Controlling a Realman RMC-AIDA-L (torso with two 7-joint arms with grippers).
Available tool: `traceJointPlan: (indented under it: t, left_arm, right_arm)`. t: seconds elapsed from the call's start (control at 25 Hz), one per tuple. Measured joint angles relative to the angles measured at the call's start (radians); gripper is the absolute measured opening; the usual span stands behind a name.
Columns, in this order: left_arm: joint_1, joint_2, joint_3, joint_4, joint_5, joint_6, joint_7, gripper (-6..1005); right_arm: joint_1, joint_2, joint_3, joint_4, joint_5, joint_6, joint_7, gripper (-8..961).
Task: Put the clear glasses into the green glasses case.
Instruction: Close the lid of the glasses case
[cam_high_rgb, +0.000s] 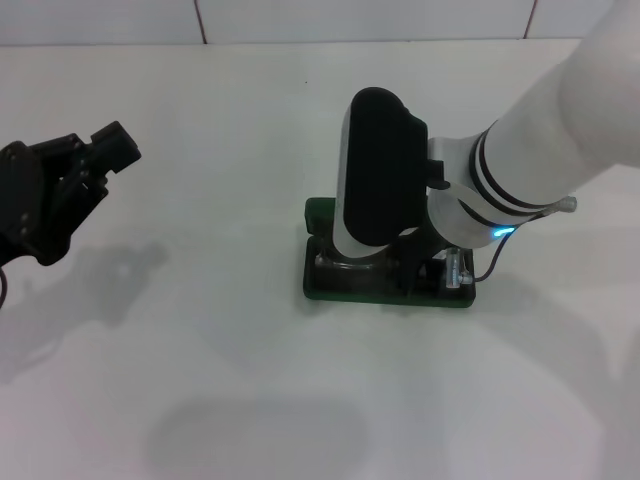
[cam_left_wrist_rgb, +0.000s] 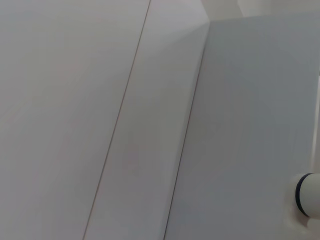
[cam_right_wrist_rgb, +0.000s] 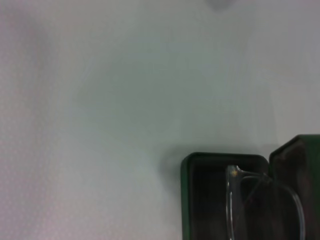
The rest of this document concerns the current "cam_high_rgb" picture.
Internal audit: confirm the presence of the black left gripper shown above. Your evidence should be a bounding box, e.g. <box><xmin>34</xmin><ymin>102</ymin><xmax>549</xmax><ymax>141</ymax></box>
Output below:
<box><xmin>0</xmin><ymin>120</ymin><xmax>143</xmax><ymax>268</ymax></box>

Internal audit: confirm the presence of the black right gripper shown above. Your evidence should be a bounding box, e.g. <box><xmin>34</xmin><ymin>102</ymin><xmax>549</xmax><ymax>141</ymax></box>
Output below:
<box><xmin>384</xmin><ymin>227</ymin><xmax>454</xmax><ymax>296</ymax></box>

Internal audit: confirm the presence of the dark green glasses case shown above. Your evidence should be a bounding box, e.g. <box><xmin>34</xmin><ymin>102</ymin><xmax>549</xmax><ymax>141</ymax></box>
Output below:
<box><xmin>301</xmin><ymin>196</ymin><xmax>478</xmax><ymax>310</ymax></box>

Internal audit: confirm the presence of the white black wrist camera box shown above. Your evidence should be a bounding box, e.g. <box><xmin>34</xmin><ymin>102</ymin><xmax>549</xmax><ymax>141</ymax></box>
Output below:
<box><xmin>333</xmin><ymin>87</ymin><xmax>446</xmax><ymax>260</ymax></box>

